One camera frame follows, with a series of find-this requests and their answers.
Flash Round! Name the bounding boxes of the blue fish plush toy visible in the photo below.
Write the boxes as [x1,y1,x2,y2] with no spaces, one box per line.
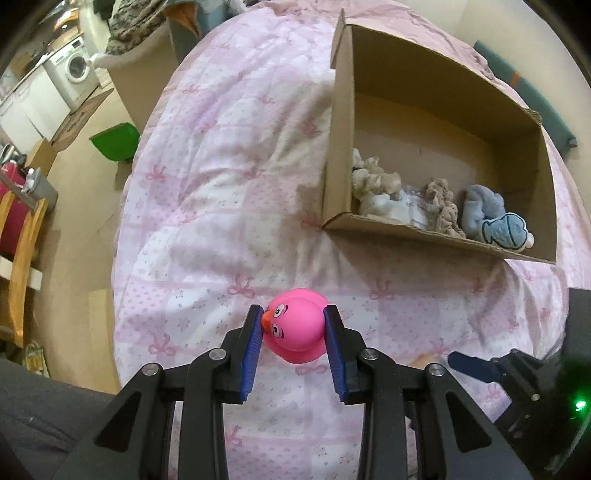
[462,185,536,252]

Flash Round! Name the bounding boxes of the white labelled packet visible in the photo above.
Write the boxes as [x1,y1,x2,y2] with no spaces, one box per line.
[402,187,437,229]

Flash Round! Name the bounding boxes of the grey bucket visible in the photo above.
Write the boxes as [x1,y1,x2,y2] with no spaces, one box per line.
[21,168,58,208]

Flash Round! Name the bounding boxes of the teal headboard cushion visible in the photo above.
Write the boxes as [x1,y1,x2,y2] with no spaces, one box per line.
[473,39,578,148]

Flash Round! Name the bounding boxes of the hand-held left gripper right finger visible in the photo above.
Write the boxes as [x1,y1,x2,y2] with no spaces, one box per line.
[323,305,532,480]

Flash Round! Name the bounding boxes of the pink rubber duck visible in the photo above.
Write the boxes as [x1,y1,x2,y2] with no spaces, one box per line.
[262,288,331,365]

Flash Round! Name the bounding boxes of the white sock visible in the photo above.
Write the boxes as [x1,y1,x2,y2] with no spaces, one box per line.
[359,194,407,220]

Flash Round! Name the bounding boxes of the small cardboard floor box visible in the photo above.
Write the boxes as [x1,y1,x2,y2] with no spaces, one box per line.
[25,141,58,181]

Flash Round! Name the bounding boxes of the brown cardboard box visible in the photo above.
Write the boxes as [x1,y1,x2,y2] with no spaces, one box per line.
[322,8,557,265]

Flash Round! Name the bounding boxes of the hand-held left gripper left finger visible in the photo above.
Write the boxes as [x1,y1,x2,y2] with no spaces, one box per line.
[55,304,265,480]

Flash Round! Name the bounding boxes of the yellow wooden chair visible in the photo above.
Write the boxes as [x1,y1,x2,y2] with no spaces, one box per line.
[0,194,49,349]

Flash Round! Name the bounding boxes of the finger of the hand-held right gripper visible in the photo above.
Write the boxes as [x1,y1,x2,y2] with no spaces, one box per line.
[448,350,544,407]

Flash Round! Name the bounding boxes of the white washing machine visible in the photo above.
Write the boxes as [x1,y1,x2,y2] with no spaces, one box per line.
[44,37,100,109]

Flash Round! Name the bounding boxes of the white kitchen cabinets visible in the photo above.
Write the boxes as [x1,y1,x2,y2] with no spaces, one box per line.
[0,69,70,144]

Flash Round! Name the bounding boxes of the blue fur-trimmed jacket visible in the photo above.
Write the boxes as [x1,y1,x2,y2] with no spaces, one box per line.
[168,0,241,40]

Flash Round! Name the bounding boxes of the beige braided scrunchie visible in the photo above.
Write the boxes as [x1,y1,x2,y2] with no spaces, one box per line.
[425,178,466,239]

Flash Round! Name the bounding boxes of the brown door mat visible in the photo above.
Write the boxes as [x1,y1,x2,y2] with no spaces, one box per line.
[51,88,114,151]

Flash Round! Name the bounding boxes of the red bag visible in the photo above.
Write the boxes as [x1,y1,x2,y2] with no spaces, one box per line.
[0,159,28,259]

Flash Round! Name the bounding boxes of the cream scrunchie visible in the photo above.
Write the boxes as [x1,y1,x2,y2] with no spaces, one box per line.
[352,148,402,201]

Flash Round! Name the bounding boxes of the green plastic bin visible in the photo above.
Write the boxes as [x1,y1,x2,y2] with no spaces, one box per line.
[89,122,140,162]

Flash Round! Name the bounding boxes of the person's grey trouser leg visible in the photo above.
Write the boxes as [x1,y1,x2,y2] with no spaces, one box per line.
[0,357,121,480]

